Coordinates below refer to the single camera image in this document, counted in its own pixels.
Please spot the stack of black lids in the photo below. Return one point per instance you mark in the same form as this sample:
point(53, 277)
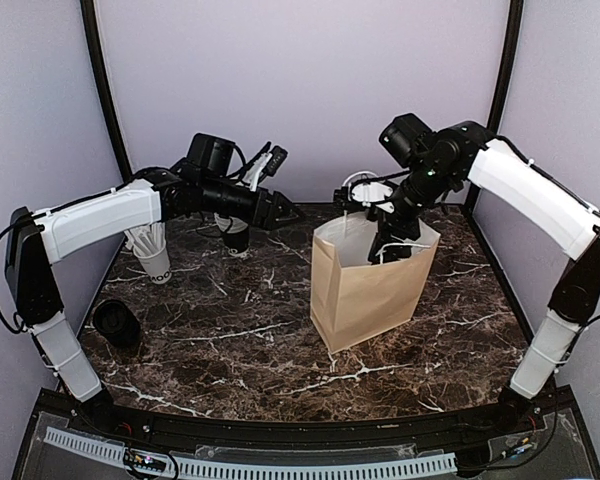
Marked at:
point(113, 320)

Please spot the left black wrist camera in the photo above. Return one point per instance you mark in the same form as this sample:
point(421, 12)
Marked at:
point(211, 153)

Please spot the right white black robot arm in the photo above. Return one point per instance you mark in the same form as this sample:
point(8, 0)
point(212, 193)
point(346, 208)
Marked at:
point(437, 162)

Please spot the white cup holding straws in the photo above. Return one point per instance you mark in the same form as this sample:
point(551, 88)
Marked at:
point(156, 265)

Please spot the brown paper bag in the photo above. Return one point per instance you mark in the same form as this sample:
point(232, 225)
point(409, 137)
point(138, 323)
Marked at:
point(366, 277)

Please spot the grey slotted cable duct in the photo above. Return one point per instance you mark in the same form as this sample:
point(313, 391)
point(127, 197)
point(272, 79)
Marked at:
point(239, 463)

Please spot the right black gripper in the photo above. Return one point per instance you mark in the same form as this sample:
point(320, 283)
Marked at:
point(383, 237)

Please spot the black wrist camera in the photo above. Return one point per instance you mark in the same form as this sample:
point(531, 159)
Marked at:
point(407, 139)
point(211, 153)

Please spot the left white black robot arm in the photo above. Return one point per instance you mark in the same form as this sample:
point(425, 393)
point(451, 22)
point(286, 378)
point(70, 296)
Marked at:
point(38, 240)

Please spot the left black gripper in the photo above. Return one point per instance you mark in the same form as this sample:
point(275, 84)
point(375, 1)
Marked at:
point(268, 219)

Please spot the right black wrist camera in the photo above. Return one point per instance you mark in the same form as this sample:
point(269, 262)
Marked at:
point(407, 139)

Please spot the black curved front rail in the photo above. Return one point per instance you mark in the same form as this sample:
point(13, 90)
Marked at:
point(185, 434)

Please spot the left black frame post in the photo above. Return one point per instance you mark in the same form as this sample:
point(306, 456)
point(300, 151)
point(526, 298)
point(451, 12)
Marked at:
point(101, 79)

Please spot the black frame post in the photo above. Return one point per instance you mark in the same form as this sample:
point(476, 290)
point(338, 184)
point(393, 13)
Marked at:
point(101, 79)
point(505, 70)

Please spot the stack of paper cups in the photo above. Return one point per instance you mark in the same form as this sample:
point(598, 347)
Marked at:
point(235, 235)

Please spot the right black frame post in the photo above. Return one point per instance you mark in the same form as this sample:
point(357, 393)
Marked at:
point(505, 70)

